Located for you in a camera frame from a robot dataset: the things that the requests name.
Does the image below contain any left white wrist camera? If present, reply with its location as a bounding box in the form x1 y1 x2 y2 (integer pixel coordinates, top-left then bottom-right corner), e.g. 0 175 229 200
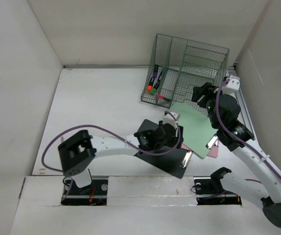
162 111 180 128

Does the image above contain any green highlighter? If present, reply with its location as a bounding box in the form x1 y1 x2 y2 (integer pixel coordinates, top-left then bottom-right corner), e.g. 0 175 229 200
150 78 161 95

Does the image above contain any orange highlighter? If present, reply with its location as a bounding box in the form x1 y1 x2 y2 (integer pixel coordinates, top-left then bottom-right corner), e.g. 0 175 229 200
147 77 155 92

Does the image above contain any pink clipboard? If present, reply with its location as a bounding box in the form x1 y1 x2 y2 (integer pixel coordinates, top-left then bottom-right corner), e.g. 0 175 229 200
181 140 219 158

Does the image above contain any black clipboard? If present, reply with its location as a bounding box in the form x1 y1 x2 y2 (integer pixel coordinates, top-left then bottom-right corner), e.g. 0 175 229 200
134 119 192 179

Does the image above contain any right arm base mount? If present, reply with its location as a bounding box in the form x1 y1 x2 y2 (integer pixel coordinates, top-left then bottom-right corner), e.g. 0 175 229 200
191 167 242 206

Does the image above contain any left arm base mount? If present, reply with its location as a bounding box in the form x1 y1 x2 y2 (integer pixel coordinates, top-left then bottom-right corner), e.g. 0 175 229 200
61 176 108 206

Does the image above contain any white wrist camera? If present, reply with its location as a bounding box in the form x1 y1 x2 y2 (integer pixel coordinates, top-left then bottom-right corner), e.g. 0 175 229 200
222 75 240 95
162 111 180 128

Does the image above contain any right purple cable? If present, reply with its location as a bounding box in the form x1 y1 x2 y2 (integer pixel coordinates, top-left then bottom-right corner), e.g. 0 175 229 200
215 78 281 232

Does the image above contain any pink highlighter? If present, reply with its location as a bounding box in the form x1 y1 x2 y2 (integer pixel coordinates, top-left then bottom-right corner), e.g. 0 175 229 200
156 94 171 102

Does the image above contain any purple highlighter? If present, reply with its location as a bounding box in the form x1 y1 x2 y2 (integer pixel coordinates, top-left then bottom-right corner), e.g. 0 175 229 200
152 65 159 78

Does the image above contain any aluminium rail right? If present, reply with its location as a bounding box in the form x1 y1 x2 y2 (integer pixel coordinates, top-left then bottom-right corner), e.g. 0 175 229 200
227 65 263 157

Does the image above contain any aluminium rail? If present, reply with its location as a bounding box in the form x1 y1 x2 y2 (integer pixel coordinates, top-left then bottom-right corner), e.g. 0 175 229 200
63 65 149 69
227 65 263 157

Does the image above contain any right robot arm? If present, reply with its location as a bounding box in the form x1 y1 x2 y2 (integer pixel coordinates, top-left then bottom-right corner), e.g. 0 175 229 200
191 80 281 228

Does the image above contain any green wire mesh organizer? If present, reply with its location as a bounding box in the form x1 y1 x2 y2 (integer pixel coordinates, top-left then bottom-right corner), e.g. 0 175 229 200
141 34 230 115

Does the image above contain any blue highlighter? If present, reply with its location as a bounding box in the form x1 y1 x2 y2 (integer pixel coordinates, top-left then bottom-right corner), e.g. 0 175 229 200
158 68 168 81

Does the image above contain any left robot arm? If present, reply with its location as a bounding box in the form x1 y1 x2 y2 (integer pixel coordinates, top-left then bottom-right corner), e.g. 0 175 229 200
58 122 190 194

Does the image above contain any green clipboard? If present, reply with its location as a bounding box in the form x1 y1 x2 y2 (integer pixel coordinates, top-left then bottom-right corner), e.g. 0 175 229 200
170 102 216 159

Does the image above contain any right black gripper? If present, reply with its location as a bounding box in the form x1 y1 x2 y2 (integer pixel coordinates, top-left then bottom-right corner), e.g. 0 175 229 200
192 82 231 129

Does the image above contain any aluminium rail back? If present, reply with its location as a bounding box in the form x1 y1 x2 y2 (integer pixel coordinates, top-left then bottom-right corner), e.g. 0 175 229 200
63 65 149 69

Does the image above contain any purple cable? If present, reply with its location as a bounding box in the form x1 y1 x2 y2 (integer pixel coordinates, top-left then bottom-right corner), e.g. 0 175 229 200
41 111 181 201
215 78 281 232

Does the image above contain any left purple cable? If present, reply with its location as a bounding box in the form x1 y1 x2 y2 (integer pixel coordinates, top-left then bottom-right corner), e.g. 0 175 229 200
41 111 181 201

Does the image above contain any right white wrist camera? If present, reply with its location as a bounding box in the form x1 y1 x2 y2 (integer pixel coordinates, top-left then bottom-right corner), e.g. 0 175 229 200
222 75 240 95

